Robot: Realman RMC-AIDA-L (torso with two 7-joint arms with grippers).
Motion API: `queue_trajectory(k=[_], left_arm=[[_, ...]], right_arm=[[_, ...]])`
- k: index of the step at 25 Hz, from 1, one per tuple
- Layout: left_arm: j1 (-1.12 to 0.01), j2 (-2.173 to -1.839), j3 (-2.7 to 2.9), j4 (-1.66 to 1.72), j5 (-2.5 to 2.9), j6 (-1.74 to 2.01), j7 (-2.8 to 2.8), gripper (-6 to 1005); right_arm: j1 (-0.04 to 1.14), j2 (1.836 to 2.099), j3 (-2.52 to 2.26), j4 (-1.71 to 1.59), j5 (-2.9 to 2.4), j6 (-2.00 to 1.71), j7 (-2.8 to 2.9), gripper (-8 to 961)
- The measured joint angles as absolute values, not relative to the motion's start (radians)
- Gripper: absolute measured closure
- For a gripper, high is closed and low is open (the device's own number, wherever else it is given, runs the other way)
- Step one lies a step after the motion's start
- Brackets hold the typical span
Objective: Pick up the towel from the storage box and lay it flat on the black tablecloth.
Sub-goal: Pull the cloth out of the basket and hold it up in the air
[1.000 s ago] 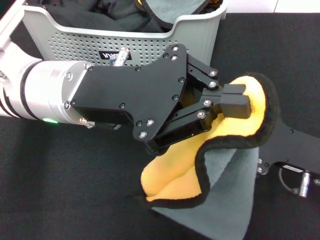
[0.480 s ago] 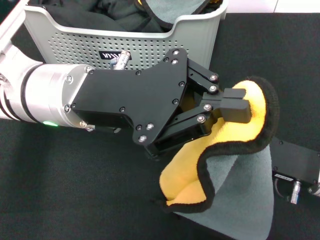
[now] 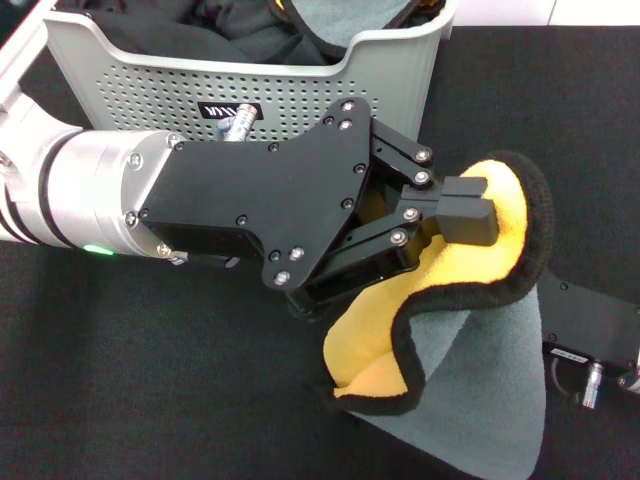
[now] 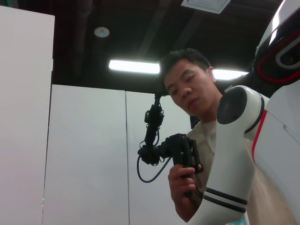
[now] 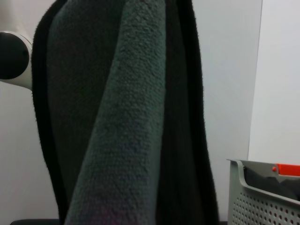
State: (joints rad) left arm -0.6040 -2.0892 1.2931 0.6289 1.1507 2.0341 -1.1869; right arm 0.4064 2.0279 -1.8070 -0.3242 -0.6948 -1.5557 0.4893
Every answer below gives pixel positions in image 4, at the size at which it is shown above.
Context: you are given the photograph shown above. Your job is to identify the person right hand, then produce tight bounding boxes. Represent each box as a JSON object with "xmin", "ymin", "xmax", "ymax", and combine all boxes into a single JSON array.
[{"xmin": 167, "ymin": 163, "xmax": 204, "ymax": 207}]

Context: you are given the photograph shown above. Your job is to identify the black teleoperation handle arm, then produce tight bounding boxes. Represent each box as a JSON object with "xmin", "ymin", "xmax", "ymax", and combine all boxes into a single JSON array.
[{"xmin": 138, "ymin": 77, "xmax": 204, "ymax": 199}]

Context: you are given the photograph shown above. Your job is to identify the person right forearm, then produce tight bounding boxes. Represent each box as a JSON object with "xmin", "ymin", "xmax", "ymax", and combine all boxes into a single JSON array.
[{"xmin": 172, "ymin": 196, "xmax": 204, "ymax": 223}]

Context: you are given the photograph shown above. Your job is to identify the white partition panel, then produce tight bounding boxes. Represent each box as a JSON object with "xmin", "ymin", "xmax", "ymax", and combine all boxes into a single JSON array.
[
  {"xmin": 42, "ymin": 83, "xmax": 128, "ymax": 225},
  {"xmin": 0, "ymin": 5, "xmax": 56, "ymax": 225},
  {"xmin": 125, "ymin": 90, "xmax": 196, "ymax": 225}
]

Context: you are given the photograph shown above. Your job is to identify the man in beige shirt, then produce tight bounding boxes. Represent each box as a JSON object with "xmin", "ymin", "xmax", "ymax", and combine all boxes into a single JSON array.
[{"xmin": 159, "ymin": 48, "xmax": 296, "ymax": 225}]

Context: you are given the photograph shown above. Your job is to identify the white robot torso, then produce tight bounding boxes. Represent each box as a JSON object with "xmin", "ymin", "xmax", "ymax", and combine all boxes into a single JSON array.
[{"xmin": 243, "ymin": 77, "xmax": 300, "ymax": 225}]

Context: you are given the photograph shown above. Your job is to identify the fluorescent ceiling light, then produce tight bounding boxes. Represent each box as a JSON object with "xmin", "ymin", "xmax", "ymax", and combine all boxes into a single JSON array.
[
  {"xmin": 108, "ymin": 59, "xmax": 162, "ymax": 74},
  {"xmin": 212, "ymin": 68, "xmax": 249, "ymax": 81}
]

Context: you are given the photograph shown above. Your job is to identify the white black robot head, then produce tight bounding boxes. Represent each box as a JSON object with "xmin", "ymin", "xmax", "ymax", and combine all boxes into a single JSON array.
[{"xmin": 254, "ymin": 0, "xmax": 300, "ymax": 89}]

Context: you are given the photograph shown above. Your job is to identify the round ceiling smoke detector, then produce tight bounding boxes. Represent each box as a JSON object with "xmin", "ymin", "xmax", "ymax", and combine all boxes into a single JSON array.
[{"xmin": 93, "ymin": 26, "xmax": 111, "ymax": 38}]

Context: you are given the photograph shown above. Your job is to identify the white ceiling air vent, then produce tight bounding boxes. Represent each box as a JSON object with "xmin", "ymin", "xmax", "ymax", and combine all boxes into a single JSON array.
[{"xmin": 181, "ymin": 0, "xmax": 232, "ymax": 14}]

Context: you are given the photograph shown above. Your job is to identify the dark teleoperation cable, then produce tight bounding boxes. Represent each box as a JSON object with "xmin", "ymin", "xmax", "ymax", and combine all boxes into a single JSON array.
[{"xmin": 136, "ymin": 154, "xmax": 175, "ymax": 183}]

